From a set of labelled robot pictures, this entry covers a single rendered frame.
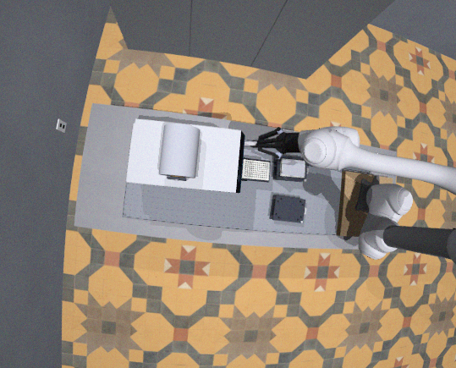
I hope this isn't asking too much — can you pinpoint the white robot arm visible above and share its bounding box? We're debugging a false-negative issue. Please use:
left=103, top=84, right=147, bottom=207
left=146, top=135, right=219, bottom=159
left=298, top=126, right=456, bottom=264

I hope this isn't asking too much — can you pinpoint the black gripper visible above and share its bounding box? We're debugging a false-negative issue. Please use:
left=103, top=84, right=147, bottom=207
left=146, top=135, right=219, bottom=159
left=244, top=127, right=299, bottom=160

